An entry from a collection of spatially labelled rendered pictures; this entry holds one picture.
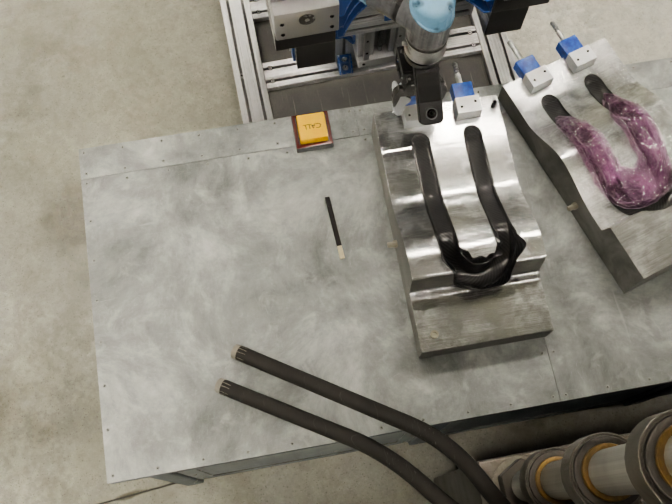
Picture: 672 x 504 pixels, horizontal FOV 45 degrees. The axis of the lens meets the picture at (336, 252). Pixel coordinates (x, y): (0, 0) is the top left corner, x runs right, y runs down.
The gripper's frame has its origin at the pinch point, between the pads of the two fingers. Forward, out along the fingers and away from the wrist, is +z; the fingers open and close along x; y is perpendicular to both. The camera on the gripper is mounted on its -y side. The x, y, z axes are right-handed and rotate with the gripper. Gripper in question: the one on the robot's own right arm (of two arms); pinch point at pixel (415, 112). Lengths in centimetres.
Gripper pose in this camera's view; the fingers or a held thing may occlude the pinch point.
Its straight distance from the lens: 167.3
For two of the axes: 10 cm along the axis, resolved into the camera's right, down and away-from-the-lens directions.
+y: -1.8, -9.4, 3.1
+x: -9.8, 1.6, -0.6
